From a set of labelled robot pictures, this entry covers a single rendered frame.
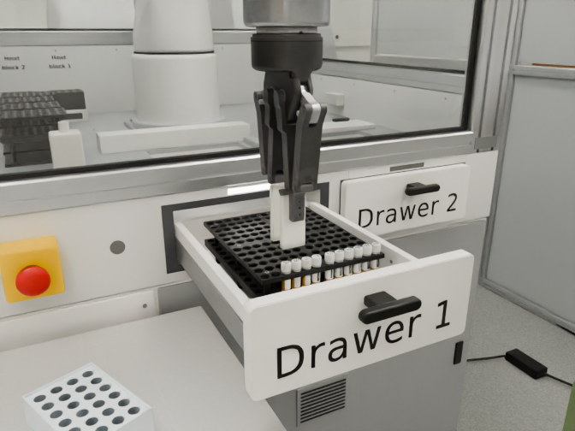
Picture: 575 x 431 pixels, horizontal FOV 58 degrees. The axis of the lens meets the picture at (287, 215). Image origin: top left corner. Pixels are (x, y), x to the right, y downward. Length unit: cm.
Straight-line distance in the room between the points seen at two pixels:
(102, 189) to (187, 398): 31
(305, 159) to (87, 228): 37
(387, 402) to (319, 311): 71
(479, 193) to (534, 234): 134
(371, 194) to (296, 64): 45
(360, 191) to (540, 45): 159
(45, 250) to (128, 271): 14
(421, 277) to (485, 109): 56
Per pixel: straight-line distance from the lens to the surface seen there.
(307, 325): 54
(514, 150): 248
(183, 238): 78
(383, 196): 96
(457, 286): 65
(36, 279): 73
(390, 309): 54
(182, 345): 76
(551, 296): 250
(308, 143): 53
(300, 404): 109
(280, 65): 53
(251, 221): 80
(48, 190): 76
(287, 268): 62
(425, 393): 131
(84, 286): 82
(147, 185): 78
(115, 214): 79
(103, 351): 78
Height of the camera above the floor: 118
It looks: 20 degrees down
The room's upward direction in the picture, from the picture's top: straight up
